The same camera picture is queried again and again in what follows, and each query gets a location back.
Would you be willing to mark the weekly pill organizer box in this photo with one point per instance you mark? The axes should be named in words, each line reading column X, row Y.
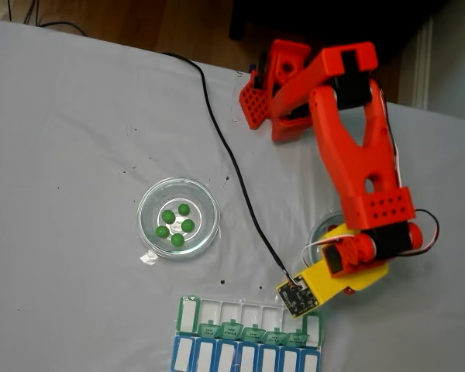
column 188, row 315

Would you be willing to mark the clear glass dish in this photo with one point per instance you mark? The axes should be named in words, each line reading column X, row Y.
column 201, row 201
column 315, row 238

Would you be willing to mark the green round pill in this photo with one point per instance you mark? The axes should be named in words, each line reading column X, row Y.
column 168, row 216
column 177, row 240
column 162, row 231
column 187, row 225
column 183, row 209

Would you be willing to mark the white door trim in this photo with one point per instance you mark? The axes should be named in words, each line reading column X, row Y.
column 422, row 69

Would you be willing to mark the clear tape scrap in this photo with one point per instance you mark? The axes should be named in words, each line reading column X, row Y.
column 149, row 258

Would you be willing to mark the dark wooden furniture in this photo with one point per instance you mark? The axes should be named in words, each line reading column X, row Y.
column 391, row 23

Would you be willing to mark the black camera circuit board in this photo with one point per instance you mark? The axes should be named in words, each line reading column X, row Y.
column 296, row 297

